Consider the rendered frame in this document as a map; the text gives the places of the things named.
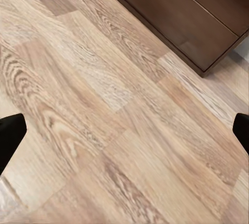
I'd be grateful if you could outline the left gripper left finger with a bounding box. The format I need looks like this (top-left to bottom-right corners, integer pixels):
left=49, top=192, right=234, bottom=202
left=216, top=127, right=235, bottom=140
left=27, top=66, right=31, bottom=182
left=0, top=113, right=27, bottom=175

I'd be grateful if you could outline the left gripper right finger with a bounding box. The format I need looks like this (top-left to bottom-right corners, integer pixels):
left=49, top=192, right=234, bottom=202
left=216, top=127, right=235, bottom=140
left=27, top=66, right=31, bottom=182
left=232, top=113, right=249, bottom=155

